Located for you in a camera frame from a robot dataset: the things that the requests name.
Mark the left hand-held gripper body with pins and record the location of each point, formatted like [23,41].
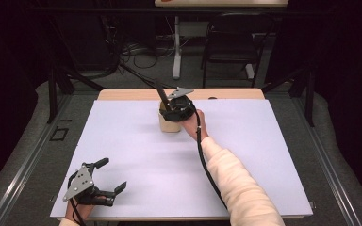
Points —
[81,183]

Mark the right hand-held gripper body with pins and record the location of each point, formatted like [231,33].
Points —
[182,105]

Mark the beige square cup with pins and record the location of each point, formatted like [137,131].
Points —
[169,127]

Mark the black cleaver knife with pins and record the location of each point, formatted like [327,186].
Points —
[161,92]

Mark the person's right hand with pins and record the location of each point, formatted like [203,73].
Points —
[192,124]

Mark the person's left hand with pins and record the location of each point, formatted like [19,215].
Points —
[82,209]

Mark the white table board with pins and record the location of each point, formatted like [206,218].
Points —
[144,163]

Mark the light wooden table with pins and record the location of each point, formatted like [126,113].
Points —
[132,93]

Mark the black folding chair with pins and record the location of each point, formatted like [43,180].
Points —
[232,44]

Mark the black metal stand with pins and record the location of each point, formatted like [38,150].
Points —
[52,94]
[309,97]

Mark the wooden desk with white legs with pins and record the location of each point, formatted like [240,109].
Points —
[220,3]

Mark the black curtain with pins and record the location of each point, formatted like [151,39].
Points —
[352,78]
[3,78]

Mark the metal floor rail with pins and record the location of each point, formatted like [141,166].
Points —
[22,171]
[334,175]

